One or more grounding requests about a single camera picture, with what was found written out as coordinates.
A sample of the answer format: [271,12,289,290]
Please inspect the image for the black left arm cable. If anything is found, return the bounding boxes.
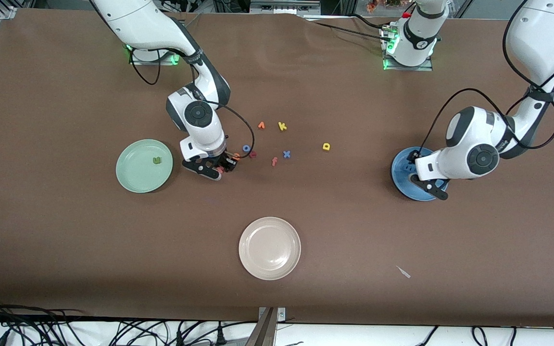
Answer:
[419,0,554,157]

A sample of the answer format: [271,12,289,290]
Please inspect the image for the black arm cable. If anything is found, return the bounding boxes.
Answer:
[419,0,554,157]
[130,48,256,159]

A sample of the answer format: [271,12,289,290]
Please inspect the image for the brown paper table cover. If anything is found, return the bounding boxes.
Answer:
[0,9,554,328]

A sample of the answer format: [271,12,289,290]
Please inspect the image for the black cable tangle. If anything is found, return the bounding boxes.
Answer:
[0,296,258,346]

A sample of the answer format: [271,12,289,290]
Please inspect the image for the silver equipment frame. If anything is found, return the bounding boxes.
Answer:
[250,0,322,16]

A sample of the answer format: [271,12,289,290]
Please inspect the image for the beige plate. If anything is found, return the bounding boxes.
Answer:
[239,217,302,281]

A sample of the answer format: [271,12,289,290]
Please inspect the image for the light green plate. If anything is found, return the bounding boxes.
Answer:
[115,139,174,194]

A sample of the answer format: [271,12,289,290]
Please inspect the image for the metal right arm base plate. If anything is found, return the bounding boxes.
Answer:
[129,46,182,66]

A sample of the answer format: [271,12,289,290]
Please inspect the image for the silver metal bracket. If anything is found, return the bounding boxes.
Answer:
[258,308,286,323]

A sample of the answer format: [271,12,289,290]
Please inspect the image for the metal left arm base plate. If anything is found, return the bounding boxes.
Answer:
[383,26,434,72]

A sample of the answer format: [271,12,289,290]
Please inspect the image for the orange flowers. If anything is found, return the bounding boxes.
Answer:
[366,0,403,12]

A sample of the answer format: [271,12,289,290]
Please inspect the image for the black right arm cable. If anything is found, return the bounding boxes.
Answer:
[130,48,256,159]

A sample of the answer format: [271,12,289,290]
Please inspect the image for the aluminium table edge rail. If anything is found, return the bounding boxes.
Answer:
[0,0,35,94]

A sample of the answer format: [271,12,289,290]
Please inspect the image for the grey aluminium profile beam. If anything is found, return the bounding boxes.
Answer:
[246,308,276,346]

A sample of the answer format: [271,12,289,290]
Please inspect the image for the blue plate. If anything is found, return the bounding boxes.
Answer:
[391,147,450,201]

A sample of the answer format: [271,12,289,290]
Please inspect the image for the black cable on table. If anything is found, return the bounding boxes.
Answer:
[306,15,388,43]

